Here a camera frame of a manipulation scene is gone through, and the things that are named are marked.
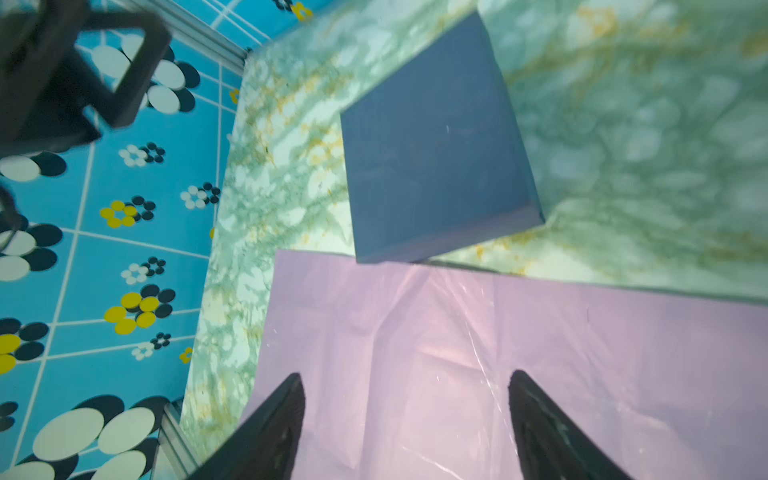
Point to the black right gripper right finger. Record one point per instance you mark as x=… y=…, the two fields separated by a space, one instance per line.
x=549 y=444

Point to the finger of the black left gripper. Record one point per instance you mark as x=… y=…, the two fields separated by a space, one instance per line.
x=119 y=108

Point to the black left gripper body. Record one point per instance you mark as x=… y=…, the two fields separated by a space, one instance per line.
x=41 y=109

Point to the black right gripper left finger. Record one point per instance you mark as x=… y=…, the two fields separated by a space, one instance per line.
x=266 y=443

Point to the purple wrapping paper sheet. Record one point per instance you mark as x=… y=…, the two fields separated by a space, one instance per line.
x=405 y=369

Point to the dark blue gift box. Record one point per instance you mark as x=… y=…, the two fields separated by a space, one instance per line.
x=434 y=157

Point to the aluminium frame post left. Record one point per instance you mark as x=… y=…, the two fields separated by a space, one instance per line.
x=195 y=32

